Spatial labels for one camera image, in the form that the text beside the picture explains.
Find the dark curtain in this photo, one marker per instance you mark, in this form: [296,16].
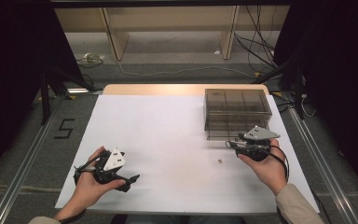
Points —
[9,62]
[338,77]

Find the person's right hand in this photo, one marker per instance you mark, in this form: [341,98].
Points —
[270,171]

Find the long aluminium rail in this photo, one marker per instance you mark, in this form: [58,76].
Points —
[326,174]
[21,174]

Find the white table cover sheet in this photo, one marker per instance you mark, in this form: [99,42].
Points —
[167,140]

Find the person's left hand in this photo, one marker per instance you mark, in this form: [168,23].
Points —
[87,193]

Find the black tripod stand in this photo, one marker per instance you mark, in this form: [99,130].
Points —
[54,84]

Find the small screw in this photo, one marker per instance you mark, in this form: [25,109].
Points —
[220,160]

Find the light wooden desk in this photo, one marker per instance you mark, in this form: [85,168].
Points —
[167,18]

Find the short aluminium rail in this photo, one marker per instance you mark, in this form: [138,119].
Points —
[84,90]

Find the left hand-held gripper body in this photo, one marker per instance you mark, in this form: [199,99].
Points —
[115,160]

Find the black metal stand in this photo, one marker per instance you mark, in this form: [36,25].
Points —
[296,84]

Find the smoky transparent drawer box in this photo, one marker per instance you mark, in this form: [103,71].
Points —
[236,102]

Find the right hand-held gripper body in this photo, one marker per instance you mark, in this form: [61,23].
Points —
[261,133]

